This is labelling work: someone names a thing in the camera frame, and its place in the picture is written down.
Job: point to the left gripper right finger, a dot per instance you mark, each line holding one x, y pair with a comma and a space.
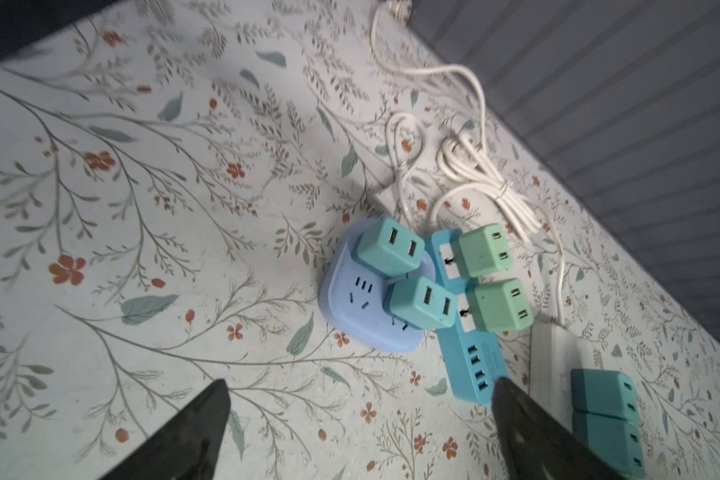
534, 445

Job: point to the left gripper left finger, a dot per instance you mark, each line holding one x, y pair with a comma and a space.
187, 446

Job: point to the teal plug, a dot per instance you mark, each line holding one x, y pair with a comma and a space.
390, 249
613, 440
423, 303
605, 392

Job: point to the white long power strip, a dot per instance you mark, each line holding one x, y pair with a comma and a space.
554, 353

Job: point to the teal power strip with USB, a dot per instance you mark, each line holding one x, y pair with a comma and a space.
473, 358

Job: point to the green plug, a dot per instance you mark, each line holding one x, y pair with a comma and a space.
500, 306
482, 251

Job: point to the lavender square power socket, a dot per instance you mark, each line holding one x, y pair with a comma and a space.
352, 298

